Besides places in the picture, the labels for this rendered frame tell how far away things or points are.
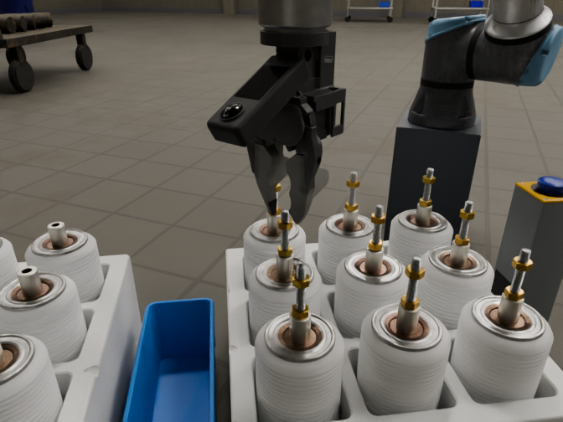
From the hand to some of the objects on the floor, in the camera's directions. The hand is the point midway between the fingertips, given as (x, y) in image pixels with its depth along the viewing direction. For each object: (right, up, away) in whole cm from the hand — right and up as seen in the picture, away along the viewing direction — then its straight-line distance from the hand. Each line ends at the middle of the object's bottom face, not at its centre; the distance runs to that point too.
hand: (281, 210), depth 54 cm
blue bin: (-15, -32, +13) cm, 38 cm away
